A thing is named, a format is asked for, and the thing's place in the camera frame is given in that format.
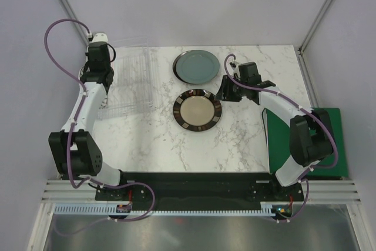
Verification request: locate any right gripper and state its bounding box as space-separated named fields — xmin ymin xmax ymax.
xmin=214 ymin=75 xmax=248 ymax=102

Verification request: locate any black striped rim plate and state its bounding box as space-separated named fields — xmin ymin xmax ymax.
xmin=173 ymin=89 xmax=223 ymax=132

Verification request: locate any teal green plate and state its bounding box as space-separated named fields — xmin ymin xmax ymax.
xmin=176 ymin=50 xmax=220 ymax=85

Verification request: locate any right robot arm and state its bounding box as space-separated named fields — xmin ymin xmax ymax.
xmin=216 ymin=60 xmax=338 ymax=200

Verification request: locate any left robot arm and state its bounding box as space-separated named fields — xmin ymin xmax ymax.
xmin=48 ymin=41 xmax=129 ymax=200

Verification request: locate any white black radial plate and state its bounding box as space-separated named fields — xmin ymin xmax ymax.
xmin=99 ymin=95 xmax=109 ymax=111

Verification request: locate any green binder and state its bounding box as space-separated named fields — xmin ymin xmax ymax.
xmin=262 ymin=108 xmax=349 ymax=180

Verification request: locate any white wire dish rack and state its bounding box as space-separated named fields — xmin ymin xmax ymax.
xmin=97 ymin=36 xmax=153 ymax=120

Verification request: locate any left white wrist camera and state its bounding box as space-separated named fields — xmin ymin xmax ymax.
xmin=87 ymin=32 xmax=109 ymax=43

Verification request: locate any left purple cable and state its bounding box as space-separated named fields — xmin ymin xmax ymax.
xmin=43 ymin=19 xmax=155 ymax=222

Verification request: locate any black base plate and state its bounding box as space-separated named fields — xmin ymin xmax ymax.
xmin=95 ymin=172 xmax=304 ymax=210

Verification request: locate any white cable duct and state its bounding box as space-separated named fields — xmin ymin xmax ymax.
xmin=53 ymin=202 xmax=291 ymax=216

